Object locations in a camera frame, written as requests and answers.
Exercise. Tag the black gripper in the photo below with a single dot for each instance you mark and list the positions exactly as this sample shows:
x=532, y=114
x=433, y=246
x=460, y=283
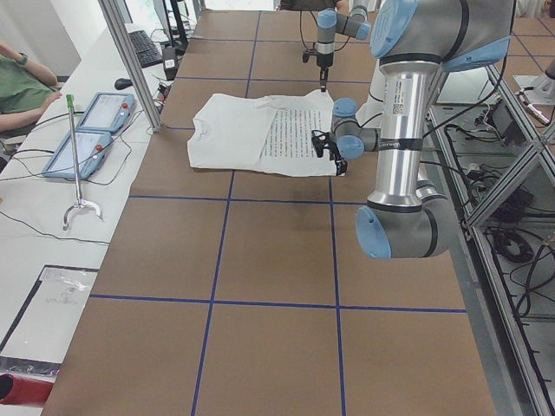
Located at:
x=334, y=152
x=323, y=60

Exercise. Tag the white long-sleeve printed shirt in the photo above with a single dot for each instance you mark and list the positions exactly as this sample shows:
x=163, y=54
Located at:
x=272, y=134

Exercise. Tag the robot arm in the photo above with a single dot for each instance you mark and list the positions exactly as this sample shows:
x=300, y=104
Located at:
x=413, y=41
x=334, y=17

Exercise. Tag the black keyboard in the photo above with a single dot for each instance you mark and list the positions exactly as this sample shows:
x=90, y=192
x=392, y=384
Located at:
x=146, y=51

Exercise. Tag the black computer mouse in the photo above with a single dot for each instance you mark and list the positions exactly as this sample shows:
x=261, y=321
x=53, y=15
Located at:
x=122, y=83

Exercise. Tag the upper teach pendant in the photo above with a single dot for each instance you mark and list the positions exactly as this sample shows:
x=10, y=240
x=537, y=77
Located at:
x=107, y=112

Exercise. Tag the teach pendant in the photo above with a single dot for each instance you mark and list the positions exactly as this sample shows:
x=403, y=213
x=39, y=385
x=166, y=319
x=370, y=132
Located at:
x=107, y=112
x=92, y=147

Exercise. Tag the lower teach pendant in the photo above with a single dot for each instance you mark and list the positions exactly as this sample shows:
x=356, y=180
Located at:
x=92, y=147

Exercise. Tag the person in green shirt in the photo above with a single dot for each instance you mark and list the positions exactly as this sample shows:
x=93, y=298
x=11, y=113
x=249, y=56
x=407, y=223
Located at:
x=28, y=89

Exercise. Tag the clear plastic bag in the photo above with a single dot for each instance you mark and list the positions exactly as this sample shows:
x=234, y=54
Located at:
x=39, y=336

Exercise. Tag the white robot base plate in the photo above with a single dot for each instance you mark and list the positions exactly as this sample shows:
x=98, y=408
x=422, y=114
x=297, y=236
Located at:
x=369, y=111

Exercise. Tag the aluminium frame post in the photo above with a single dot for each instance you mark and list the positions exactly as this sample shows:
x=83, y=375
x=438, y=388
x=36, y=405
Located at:
x=118, y=31

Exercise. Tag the green-handled reacher grabber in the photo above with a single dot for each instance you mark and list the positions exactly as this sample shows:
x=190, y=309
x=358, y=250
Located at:
x=81, y=202

